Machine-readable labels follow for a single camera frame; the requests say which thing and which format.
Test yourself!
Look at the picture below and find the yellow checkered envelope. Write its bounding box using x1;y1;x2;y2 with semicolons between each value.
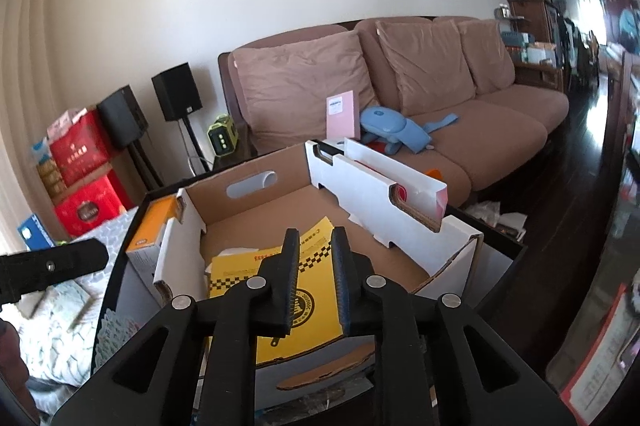
206;217;374;368

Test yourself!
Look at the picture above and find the blue Mark Fairwhale card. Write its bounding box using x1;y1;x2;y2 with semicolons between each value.
17;214;55;251

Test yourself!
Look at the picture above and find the grey patterned blanket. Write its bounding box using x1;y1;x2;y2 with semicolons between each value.
2;209;136;387

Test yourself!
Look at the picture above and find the white cardboard box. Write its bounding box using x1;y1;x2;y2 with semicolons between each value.
128;142;483;409

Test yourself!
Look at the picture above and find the red collection gift box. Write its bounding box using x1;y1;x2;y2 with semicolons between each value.
54;169;134;238

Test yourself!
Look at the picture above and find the orange WD box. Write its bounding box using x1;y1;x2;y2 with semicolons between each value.
126;194;179;298

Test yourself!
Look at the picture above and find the red tea gift bag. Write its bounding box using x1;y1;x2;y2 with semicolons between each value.
47;106;116;187

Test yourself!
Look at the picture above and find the green black lantern device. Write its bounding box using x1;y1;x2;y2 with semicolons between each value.
207;114;240;157

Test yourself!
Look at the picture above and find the blue plush toy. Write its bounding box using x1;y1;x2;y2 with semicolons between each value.
360;107;458;155

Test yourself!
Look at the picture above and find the left black speaker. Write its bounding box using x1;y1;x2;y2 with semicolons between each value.
96;85;149;150

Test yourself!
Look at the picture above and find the pink booklet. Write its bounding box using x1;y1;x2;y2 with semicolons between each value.
326;90;360;141

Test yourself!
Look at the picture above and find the brown sofa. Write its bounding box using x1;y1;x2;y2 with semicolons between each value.
219;17;570;207

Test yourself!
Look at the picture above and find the cream curtain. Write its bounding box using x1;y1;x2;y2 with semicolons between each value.
1;0;64;253

